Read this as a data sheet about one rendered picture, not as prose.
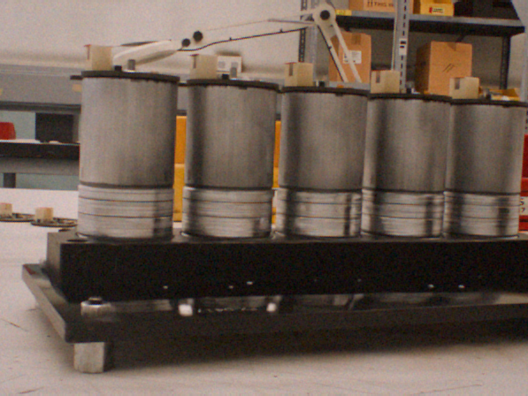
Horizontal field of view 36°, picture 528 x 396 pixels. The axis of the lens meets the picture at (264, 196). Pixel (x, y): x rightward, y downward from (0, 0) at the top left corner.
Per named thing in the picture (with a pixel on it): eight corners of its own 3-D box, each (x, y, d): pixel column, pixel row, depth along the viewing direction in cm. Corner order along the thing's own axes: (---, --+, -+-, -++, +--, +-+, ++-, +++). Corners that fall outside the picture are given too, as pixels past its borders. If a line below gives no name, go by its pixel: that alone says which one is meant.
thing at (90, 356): (496, 285, 28) (499, 254, 28) (672, 336, 22) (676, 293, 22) (19, 303, 22) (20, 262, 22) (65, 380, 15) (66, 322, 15)
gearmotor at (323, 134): (375, 270, 23) (385, 87, 22) (295, 272, 22) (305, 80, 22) (333, 257, 25) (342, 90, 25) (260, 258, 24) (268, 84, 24)
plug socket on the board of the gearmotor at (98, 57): (121, 73, 20) (122, 46, 20) (87, 71, 20) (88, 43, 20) (114, 75, 21) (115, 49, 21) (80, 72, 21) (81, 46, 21)
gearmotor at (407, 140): (457, 269, 24) (469, 94, 24) (386, 270, 23) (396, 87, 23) (410, 256, 26) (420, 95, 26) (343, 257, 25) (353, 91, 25)
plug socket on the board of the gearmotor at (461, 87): (485, 101, 25) (486, 79, 25) (462, 99, 24) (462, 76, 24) (468, 101, 26) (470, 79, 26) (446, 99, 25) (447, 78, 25)
